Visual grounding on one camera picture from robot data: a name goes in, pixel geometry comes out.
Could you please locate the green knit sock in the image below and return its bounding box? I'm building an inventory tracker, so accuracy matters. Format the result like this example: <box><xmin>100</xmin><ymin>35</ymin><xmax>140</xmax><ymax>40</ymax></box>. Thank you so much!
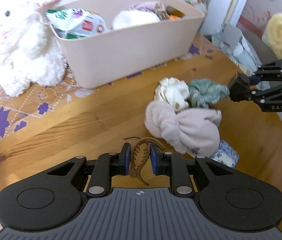
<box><xmin>188</xmin><ymin>79</ymin><xmax>230</xmax><ymax>108</ymax></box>

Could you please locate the beige plastic storage bin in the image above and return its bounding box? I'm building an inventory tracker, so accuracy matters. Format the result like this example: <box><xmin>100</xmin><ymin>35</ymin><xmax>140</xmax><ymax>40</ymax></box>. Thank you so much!
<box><xmin>50</xmin><ymin>0</ymin><xmax>204</xmax><ymax>89</ymax></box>

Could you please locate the small black box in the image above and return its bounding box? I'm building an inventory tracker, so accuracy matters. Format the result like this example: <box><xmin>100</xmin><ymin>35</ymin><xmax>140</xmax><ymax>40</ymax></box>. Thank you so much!
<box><xmin>227</xmin><ymin>72</ymin><xmax>250</xmax><ymax>102</ymax></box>

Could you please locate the cream sock bundle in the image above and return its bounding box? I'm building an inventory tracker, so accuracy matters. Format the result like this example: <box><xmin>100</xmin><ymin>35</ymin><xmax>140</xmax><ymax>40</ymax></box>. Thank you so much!
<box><xmin>153</xmin><ymin>77</ymin><xmax>190</xmax><ymax>112</ymax></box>

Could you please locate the pink white cloth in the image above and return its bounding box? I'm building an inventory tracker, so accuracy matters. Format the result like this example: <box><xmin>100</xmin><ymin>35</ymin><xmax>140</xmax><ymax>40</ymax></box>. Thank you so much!
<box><xmin>129</xmin><ymin>1</ymin><xmax>166</xmax><ymax>14</ymax></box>

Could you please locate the taupe fleece sock bundle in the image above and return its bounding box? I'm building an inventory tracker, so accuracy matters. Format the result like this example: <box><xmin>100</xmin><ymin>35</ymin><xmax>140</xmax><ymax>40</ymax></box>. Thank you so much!
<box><xmin>144</xmin><ymin>101</ymin><xmax>222</xmax><ymax>157</ymax></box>

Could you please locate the white rabbit plush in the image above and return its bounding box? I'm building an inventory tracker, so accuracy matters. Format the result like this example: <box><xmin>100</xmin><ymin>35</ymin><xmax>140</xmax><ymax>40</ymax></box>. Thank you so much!
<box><xmin>0</xmin><ymin>0</ymin><xmax>67</xmax><ymax>97</ymax></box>

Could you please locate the colourful snack bag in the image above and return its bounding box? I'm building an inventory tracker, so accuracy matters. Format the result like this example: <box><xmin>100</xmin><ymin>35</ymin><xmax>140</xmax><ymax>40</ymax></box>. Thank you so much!
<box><xmin>46</xmin><ymin>8</ymin><xmax>108</xmax><ymax>40</ymax></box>

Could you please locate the crumpled paper plastic bag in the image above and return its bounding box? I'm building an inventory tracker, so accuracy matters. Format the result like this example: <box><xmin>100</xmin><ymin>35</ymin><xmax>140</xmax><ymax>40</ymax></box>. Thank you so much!
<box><xmin>211</xmin><ymin>24</ymin><xmax>261</xmax><ymax>76</ymax></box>

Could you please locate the purple flower table runner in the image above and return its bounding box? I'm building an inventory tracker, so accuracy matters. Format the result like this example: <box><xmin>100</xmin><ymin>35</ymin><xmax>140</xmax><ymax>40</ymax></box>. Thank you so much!
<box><xmin>0</xmin><ymin>33</ymin><xmax>215</xmax><ymax>151</ymax></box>

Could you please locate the brown leaf hair claw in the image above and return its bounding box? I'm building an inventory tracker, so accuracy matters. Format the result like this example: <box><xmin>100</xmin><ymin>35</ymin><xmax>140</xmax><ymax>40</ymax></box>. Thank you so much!
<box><xmin>125</xmin><ymin>137</ymin><xmax>165</xmax><ymax>186</ymax></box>

